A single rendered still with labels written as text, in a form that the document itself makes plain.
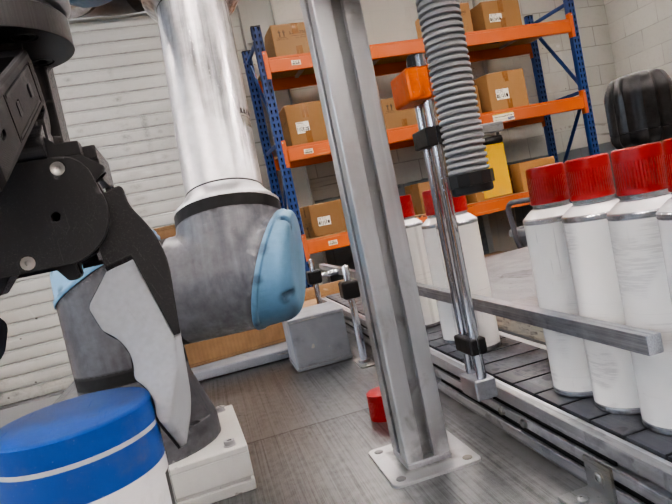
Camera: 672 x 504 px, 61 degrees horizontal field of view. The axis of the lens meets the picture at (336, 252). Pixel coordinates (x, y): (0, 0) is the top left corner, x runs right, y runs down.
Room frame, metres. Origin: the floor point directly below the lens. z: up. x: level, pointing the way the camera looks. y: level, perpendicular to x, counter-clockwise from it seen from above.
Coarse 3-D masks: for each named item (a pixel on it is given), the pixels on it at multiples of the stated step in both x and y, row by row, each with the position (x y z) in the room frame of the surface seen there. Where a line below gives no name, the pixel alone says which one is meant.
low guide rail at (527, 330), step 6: (498, 318) 0.71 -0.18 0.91; (504, 318) 0.69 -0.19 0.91; (498, 324) 0.71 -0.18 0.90; (504, 324) 0.69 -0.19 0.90; (510, 324) 0.68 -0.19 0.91; (516, 324) 0.66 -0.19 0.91; (522, 324) 0.65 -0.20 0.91; (528, 324) 0.64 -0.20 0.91; (510, 330) 0.68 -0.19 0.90; (516, 330) 0.67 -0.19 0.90; (522, 330) 0.65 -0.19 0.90; (528, 330) 0.64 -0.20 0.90; (534, 330) 0.63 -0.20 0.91; (540, 330) 0.62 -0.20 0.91; (528, 336) 0.64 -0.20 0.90; (534, 336) 0.63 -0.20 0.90; (540, 336) 0.62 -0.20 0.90
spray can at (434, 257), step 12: (432, 204) 0.74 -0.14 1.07; (432, 216) 0.74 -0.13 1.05; (432, 228) 0.73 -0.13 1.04; (432, 240) 0.73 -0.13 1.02; (432, 252) 0.74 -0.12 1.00; (432, 264) 0.74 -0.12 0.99; (432, 276) 0.75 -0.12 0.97; (444, 276) 0.73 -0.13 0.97; (444, 312) 0.74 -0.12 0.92; (444, 324) 0.74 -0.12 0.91; (444, 336) 0.75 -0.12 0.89
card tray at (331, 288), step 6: (336, 282) 1.74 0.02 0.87; (306, 288) 1.72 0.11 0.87; (312, 288) 1.73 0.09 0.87; (324, 288) 1.73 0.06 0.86; (330, 288) 1.74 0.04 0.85; (336, 288) 1.74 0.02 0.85; (306, 294) 1.72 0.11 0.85; (312, 294) 1.72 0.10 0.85; (324, 294) 1.73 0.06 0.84; (330, 294) 1.74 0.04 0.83; (306, 300) 1.72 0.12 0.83; (312, 300) 1.69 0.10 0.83; (306, 306) 1.60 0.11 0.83
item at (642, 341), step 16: (352, 272) 1.09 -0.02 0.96; (432, 288) 0.71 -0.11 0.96; (480, 304) 0.59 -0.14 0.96; (496, 304) 0.55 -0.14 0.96; (512, 304) 0.53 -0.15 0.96; (528, 320) 0.50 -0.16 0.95; (544, 320) 0.48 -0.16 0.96; (560, 320) 0.45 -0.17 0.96; (576, 320) 0.43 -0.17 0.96; (592, 320) 0.42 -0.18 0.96; (576, 336) 0.44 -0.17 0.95; (592, 336) 0.42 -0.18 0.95; (608, 336) 0.40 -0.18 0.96; (624, 336) 0.38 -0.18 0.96; (640, 336) 0.37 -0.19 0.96; (656, 336) 0.36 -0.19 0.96; (640, 352) 0.37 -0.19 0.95; (656, 352) 0.36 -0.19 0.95
